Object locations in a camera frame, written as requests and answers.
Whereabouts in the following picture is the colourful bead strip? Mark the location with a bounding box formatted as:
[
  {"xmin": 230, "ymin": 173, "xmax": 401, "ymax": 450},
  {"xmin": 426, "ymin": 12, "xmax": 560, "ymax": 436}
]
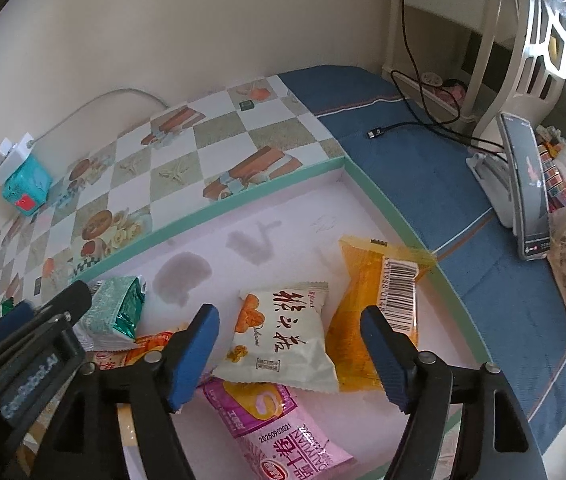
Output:
[{"xmin": 537, "ymin": 130, "xmax": 566, "ymax": 211}]

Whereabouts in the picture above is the teal cardboard box tray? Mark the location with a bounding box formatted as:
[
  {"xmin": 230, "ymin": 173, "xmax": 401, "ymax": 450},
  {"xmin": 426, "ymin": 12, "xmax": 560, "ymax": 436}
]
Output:
[{"xmin": 70, "ymin": 157, "xmax": 496, "ymax": 480}]

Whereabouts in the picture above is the white power cable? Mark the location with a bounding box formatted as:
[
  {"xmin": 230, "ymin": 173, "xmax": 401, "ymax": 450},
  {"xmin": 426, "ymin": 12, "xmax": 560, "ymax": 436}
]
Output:
[{"xmin": 28, "ymin": 89, "xmax": 171, "ymax": 148}]

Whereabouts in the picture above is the pink snack packet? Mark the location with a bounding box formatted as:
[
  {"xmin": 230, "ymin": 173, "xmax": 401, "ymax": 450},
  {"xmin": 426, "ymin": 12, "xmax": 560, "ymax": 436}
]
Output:
[{"xmin": 198, "ymin": 377, "xmax": 356, "ymax": 480}]

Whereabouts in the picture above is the white power strip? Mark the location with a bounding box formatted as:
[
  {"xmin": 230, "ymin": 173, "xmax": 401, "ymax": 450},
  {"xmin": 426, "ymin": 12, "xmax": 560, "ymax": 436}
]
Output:
[{"xmin": 0, "ymin": 132, "xmax": 35, "ymax": 184}]

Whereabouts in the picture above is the black cable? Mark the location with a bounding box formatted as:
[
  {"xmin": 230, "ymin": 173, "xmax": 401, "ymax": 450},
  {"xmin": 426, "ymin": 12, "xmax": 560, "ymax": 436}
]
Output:
[{"xmin": 367, "ymin": 0, "xmax": 508, "ymax": 153}]

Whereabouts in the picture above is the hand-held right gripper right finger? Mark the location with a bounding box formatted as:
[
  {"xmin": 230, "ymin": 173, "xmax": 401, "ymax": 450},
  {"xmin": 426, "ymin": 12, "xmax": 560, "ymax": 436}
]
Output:
[{"xmin": 359, "ymin": 305, "xmax": 548, "ymax": 480}]

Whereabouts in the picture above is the white phone stand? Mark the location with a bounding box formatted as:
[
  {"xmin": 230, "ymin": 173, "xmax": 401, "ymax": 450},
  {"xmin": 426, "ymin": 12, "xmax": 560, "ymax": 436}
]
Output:
[{"xmin": 465, "ymin": 152, "xmax": 518, "ymax": 236}]

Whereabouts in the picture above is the light green snack packet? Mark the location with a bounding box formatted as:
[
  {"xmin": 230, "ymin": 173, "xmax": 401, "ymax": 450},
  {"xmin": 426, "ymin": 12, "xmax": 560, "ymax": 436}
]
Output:
[{"xmin": 72, "ymin": 276, "xmax": 147, "ymax": 352}]

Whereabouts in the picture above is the orange snack packet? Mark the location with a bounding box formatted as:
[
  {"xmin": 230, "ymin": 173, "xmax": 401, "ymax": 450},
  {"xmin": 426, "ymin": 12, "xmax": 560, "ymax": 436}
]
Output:
[{"xmin": 86, "ymin": 325, "xmax": 191, "ymax": 376}]

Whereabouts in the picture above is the white lattice frame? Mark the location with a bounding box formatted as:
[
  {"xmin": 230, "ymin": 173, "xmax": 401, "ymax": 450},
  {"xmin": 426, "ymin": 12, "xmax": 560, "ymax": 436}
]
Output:
[{"xmin": 473, "ymin": 0, "xmax": 566, "ymax": 146}]

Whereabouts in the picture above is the smartphone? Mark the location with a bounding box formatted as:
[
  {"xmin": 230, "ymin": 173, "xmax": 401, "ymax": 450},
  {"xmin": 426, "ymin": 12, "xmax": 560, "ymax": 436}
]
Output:
[{"xmin": 497, "ymin": 111, "xmax": 551, "ymax": 262}]

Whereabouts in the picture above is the white snack packet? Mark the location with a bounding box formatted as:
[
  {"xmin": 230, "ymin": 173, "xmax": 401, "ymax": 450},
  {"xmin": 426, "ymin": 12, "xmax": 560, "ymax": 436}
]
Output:
[{"xmin": 211, "ymin": 281, "xmax": 340, "ymax": 395}]

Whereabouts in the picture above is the teal toy box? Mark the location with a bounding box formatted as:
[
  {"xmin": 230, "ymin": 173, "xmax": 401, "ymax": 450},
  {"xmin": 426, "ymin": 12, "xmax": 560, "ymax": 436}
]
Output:
[{"xmin": 2, "ymin": 152, "xmax": 54, "ymax": 217}]

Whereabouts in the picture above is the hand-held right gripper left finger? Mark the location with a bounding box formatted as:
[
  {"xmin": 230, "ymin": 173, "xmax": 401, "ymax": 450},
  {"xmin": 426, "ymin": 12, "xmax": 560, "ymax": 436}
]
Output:
[{"xmin": 60, "ymin": 302, "xmax": 220, "ymax": 480}]

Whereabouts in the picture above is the yellow snack packet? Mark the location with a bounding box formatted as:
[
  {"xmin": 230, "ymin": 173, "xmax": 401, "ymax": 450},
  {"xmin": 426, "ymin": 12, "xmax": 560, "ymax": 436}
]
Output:
[{"xmin": 324, "ymin": 235, "xmax": 438, "ymax": 393}]

